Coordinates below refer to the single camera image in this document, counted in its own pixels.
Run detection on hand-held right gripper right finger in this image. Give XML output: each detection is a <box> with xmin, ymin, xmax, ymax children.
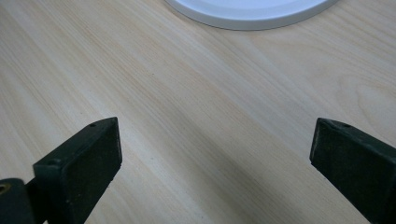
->
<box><xmin>309</xmin><ymin>117</ymin><xmax>396</xmax><ymax>224</ymax></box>

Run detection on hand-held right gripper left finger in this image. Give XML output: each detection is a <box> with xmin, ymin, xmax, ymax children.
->
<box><xmin>33</xmin><ymin>117</ymin><xmax>123</xmax><ymax>224</ymax></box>

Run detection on white utensil rack stand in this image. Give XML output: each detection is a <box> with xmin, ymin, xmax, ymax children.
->
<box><xmin>164</xmin><ymin>0</ymin><xmax>340</xmax><ymax>32</ymax></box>

